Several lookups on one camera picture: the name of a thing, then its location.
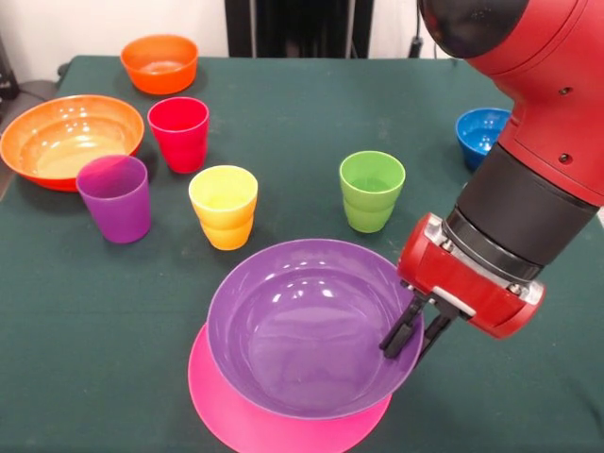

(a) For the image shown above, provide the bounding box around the red cup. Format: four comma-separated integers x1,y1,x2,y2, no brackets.
147,96,210,175

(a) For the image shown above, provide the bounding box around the black pedestal foot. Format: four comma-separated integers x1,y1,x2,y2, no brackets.
18,63,72,100

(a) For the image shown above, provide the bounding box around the small orange bowl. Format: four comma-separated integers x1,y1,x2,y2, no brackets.
120,34,199,96

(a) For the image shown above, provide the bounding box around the pink bowl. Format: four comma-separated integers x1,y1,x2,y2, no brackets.
187,323,394,453

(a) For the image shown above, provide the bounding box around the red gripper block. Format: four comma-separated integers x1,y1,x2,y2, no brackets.
379,211,546,367

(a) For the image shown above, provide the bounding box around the yellow cup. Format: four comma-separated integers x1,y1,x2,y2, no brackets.
188,164,260,251

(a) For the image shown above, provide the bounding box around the black wall plug cable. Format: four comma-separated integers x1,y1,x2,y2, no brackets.
408,0,428,59

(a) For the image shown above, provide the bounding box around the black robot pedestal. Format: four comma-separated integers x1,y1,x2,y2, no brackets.
225,0,374,59

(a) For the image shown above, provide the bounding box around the blue bowl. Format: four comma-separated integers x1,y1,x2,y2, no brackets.
455,108,512,172

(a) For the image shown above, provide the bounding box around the green cup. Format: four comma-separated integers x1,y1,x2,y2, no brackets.
338,150,407,234

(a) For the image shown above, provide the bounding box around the purple cup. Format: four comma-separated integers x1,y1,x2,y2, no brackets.
75,154,152,244

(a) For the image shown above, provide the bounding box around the large orange bowl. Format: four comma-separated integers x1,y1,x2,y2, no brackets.
0,93,145,193

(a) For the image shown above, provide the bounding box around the purple bowl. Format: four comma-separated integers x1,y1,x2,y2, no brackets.
206,239,426,420

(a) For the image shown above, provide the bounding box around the dark green tablecloth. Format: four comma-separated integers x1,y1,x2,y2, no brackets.
0,55,604,453

